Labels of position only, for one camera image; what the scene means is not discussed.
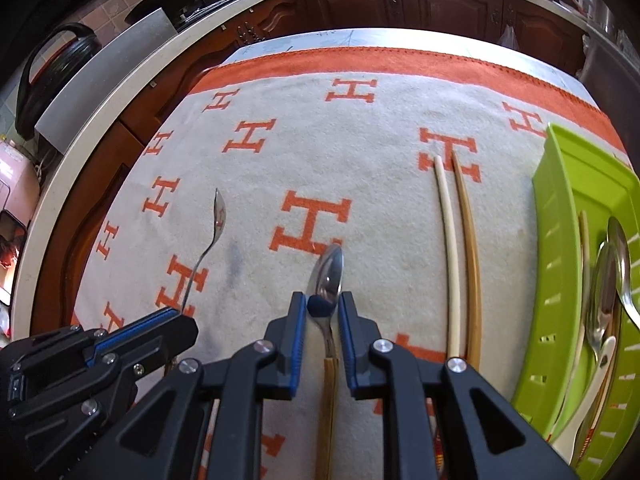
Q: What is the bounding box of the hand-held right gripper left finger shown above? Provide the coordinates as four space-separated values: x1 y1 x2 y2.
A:
60 292 306 480

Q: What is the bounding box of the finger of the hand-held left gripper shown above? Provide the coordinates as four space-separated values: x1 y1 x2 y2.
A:
10 314 199 461
10 308 181 368

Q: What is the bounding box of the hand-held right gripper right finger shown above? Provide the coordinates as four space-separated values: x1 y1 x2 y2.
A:
340 292 576 480

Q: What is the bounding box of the wooden handled metal spoon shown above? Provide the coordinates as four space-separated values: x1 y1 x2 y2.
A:
306 244 346 480

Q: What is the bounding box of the green plastic utensil tray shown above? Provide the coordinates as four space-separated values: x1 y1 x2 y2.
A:
510 122 640 480

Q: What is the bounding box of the white ceramic spoon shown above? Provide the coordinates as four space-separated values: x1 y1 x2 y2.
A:
550 335 618 461

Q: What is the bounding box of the wooden chopstick red patterned end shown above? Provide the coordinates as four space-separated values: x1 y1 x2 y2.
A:
570 210 592 386

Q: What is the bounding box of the short metal spoon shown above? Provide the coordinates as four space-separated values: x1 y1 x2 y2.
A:
585 241 623 356

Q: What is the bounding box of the large metal spoon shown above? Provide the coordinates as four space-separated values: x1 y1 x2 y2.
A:
606 216 640 331

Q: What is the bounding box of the cream chopstick orange striped end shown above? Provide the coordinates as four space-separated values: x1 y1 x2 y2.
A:
433 155 463 363

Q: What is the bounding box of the wooden chopstick red black end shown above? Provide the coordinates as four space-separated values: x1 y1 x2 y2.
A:
450 152 483 368

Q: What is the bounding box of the pink rice cooker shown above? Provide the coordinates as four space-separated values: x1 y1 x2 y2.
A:
0 142 41 216

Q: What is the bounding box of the orange beige printed blanket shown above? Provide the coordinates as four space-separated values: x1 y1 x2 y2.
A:
70 46 628 480

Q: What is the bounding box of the steel splash panel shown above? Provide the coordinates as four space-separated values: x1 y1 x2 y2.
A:
34 7 179 154

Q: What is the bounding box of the hanging plastic bag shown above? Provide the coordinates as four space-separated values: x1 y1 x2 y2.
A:
497 23 522 52

